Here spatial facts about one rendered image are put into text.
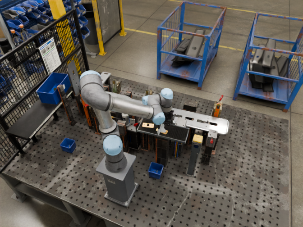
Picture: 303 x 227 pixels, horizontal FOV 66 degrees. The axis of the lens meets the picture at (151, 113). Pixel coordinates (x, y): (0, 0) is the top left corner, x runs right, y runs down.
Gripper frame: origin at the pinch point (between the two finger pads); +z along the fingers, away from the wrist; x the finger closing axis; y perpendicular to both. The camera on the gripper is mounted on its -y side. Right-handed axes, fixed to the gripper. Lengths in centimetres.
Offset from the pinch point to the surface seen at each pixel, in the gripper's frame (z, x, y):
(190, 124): 19.1, 29.8, 11.4
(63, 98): 11, -2, -99
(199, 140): 3.0, 4.8, 27.2
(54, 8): -43, 52, -144
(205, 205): 49, -15, 47
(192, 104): 16, 52, 4
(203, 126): 19.1, 33.8, 21.6
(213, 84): 119, 228, -17
